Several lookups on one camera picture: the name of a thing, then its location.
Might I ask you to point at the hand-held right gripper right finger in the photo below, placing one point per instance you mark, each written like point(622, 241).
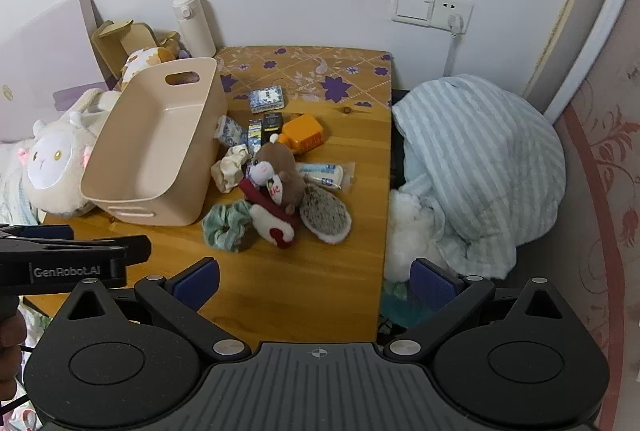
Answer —
point(432, 286)

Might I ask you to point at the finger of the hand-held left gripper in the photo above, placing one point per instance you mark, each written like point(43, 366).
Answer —
point(75, 256)
point(40, 231)

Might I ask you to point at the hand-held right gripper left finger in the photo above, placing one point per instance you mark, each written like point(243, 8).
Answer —
point(200, 283)

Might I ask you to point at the green scrunchie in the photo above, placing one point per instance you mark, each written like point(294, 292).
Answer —
point(220, 226)

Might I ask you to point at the cream scrunchie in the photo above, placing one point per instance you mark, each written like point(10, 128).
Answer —
point(227, 171)

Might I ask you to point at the beige plastic basket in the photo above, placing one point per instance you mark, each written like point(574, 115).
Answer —
point(150, 151)

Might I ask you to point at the brown hedgehog plush toy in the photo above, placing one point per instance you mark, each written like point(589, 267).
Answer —
point(280, 171)

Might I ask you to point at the white tube packet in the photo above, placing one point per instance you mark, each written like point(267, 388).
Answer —
point(322, 173)

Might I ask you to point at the long cartoon print box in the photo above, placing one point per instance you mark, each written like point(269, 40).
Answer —
point(255, 136)

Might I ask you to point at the orange bottle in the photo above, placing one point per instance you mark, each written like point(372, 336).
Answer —
point(302, 133)

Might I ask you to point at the person's left hand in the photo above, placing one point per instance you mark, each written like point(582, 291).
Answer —
point(10, 356)

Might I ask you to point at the teal cloth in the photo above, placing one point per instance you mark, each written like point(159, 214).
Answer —
point(400, 308)

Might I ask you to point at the white fluffy plush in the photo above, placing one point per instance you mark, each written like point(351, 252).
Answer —
point(407, 231)

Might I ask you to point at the white sheep plush toy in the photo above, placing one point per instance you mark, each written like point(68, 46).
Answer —
point(50, 161)

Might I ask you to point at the floral bed sheet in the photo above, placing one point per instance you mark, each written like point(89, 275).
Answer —
point(35, 318)

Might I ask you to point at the blue striped blanket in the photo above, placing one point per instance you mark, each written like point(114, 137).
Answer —
point(475, 151)

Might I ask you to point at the blue white patterned box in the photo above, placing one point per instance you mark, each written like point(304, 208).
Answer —
point(267, 100)
point(230, 131)

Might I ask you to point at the lavender board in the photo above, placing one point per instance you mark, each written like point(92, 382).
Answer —
point(40, 61)

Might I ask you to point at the brown cardboard box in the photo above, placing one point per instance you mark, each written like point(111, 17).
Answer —
point(107, 46)

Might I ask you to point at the brown spotted plush toy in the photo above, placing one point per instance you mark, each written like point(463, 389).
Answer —
point(145, 61)

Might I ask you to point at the small purple item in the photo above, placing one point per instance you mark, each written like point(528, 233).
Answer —
point(185, 54)

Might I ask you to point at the purple floral tablecloth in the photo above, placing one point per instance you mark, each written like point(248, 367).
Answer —
point(310, 71)

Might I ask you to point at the white thermos bottle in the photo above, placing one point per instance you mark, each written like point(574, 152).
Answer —
point(195, 31)

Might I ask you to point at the white wall switch socket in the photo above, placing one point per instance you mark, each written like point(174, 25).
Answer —
point(410, 6)

